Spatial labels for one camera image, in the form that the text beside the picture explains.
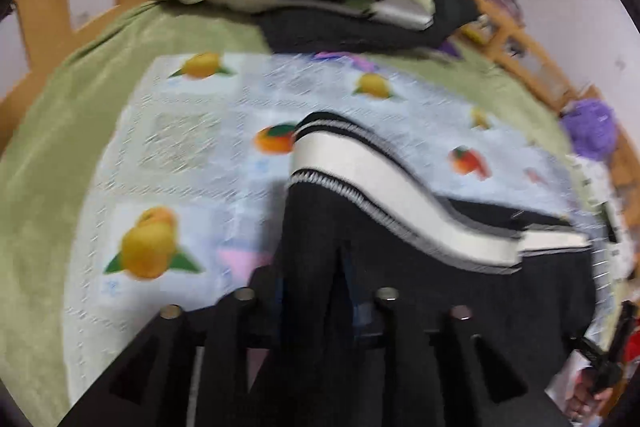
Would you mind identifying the black pants with white stripe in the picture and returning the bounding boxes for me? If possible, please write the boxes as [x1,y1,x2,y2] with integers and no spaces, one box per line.
[250,112,596,426]

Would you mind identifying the person's right hand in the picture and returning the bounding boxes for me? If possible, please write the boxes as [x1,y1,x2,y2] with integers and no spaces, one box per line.
[564,367,613,425]

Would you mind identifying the fruit print plastic sheet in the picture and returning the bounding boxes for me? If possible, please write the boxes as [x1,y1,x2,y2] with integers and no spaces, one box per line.
[63,53,614,400]

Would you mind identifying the white dotted pillow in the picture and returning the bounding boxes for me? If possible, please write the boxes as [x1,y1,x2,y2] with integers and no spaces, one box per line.
[568,155,636,281]

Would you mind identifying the purple plush toy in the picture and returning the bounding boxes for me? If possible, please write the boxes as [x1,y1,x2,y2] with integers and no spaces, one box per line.
[561,98,618,161]

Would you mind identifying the green bed sheet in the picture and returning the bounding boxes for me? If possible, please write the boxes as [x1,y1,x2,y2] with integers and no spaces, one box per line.
[1,3,570,426]

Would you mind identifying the black clothes pile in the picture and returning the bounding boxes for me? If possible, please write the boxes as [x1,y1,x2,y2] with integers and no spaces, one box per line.
[255,0,480,53]

